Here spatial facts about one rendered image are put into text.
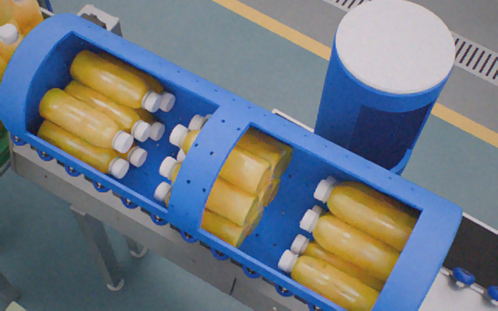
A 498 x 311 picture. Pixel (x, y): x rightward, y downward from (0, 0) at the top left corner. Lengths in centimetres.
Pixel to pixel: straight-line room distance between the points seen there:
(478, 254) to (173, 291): 104
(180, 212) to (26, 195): 144
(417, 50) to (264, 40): 139
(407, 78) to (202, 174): 59
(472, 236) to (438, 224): 126
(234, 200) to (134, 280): 120
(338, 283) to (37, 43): 73
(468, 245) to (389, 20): 101
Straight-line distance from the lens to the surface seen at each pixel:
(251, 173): 122
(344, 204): 126
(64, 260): 248
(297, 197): 143
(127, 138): 134
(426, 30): 166
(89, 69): 142
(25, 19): 169
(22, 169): 166
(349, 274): 129
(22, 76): 135
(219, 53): 287
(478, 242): 243
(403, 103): 157
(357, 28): 163
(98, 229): 196
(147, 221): 147
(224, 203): 125
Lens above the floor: 225
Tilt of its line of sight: 60 degrees down
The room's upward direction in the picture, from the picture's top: 3 degrees clockwise
